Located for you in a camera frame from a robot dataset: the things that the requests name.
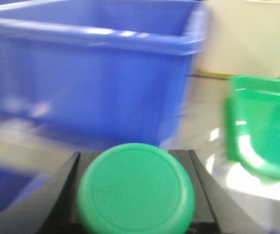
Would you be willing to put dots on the cream plastic basket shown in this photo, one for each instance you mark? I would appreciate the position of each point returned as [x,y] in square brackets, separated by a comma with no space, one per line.
[243,37]

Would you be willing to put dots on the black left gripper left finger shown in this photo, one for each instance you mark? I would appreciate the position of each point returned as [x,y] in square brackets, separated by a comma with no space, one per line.
[52,208]

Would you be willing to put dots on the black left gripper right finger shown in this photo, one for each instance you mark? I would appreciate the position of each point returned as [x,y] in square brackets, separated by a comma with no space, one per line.
[215,211]

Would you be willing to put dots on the upper blue stacking crate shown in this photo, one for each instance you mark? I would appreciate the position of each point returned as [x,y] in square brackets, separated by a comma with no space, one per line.
[112,71]

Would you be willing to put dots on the green push button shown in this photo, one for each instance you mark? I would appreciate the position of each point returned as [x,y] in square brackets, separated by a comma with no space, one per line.
[135,188]

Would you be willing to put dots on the green plastic tray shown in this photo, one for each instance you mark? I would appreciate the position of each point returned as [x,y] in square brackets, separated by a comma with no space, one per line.
[252,124]

